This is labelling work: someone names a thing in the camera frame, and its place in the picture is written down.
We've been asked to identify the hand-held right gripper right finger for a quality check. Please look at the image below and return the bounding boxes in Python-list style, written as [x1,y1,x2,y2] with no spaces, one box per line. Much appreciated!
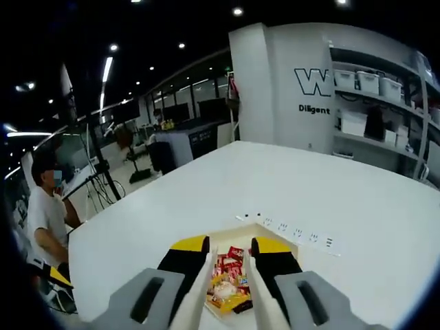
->
[250,236,389,330]

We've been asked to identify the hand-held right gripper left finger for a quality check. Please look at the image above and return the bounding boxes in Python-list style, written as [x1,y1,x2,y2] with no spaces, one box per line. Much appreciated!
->
[82,235,210,330]

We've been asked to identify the white food tongs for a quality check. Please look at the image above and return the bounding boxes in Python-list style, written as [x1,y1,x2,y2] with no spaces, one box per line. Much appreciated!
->
[168,244,293,330]

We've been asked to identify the red bar food packet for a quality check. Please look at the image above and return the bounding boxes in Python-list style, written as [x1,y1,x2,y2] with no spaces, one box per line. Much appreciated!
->
[215,254,241,272]

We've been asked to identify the yellow cake food packet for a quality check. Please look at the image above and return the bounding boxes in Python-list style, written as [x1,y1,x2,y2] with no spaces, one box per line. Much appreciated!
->
[206,274,241,303]

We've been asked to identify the cream hexagonal container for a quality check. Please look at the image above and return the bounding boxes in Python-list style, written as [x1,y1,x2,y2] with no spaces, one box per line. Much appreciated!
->
[204,221,302,330]

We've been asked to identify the white office desk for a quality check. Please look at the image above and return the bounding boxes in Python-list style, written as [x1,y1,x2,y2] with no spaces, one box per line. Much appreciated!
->
[63,168,114,207]

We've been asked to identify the black office chair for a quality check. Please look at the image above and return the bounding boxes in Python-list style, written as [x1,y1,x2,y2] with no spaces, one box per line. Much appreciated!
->
[149,140,176,175]

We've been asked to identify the grey reception counter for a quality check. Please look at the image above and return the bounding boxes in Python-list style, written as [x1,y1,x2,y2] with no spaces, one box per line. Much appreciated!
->
[154,120,238,162]

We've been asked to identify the curved ceiling light strip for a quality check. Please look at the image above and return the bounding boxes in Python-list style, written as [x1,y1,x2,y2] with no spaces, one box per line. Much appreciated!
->
[5,131,52,139]

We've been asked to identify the white cardboard box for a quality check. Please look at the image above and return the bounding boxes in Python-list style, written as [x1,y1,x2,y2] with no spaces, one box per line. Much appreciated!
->
[338,111,367,137]

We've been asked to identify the black bag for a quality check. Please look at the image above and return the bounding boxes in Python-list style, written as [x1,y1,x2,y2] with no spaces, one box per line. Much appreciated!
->
[364,104,388,140]

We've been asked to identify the clothes rack with red garment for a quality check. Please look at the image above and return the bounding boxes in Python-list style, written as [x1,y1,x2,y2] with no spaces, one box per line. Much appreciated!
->
[226,70,243,142]

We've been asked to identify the grey metal shelving unit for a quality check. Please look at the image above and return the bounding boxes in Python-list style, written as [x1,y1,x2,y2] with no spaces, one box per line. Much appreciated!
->
[329,44,440,188]

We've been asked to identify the row of white storage bins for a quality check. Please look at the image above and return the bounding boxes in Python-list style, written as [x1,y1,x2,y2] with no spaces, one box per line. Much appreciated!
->
[335,68,403,97]

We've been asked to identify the long ceiling light panel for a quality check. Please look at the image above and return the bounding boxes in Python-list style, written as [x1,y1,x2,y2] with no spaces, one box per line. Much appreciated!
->
[99,56,114,111]

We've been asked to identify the ceiling spot lights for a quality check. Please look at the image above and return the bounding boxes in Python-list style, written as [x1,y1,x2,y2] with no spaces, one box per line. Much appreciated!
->
[16,5,243,107]

